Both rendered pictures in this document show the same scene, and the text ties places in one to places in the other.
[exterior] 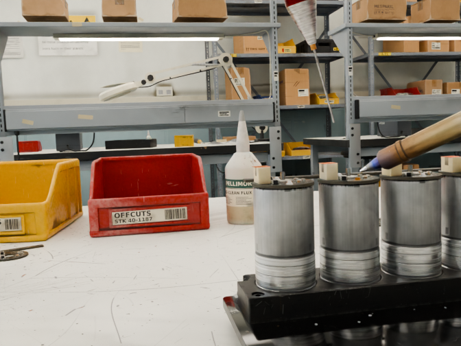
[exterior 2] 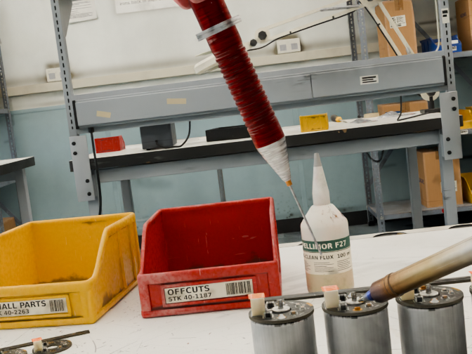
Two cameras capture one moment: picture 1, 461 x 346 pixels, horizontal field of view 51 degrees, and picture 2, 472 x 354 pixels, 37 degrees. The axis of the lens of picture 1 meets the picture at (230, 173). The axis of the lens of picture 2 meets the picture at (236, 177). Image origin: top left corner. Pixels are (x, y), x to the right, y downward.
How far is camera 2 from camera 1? 0.11 m
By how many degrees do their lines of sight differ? 13
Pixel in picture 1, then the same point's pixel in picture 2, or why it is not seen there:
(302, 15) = (269, 157)
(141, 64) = (253, 10)
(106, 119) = (204, 102)
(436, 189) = (451, 316)
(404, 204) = (415, 333)
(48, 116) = (128, 104)
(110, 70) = not seen: hidden behind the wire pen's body
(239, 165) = (315, 223)
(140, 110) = not seen: hidden behind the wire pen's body
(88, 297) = not seen: outside the picture
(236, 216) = (316, 286)
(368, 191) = (369, 322)
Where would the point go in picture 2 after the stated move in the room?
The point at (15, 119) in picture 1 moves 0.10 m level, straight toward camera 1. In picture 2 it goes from (88, 112) to (87, 112)
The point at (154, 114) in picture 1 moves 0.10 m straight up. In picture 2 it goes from (269, 89) to (265, 60)
